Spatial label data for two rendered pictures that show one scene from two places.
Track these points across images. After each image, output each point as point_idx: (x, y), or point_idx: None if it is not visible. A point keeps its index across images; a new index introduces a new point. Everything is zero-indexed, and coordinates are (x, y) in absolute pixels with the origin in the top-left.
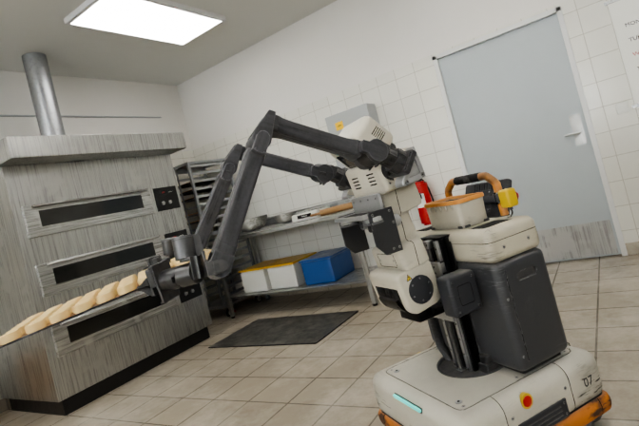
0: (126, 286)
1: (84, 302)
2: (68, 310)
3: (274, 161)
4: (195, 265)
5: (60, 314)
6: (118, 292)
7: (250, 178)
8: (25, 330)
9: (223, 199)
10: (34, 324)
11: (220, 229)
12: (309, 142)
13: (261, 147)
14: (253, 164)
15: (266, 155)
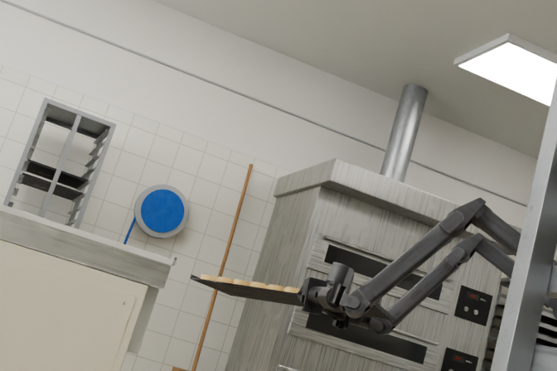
0: (291, 288)
1: (259, 282)
2: (248, 282)
3: (511, 269)
4: (336, 291)
5: (241, 281)
6: (284, 290)
7: (425, 248)
8: (217, 279)
9: (439, 282)
10: (224, 277)
11: (374, 277)
12: (508, 245)
13: (448, 225)
14: (434, 238)
15: (506, 259)
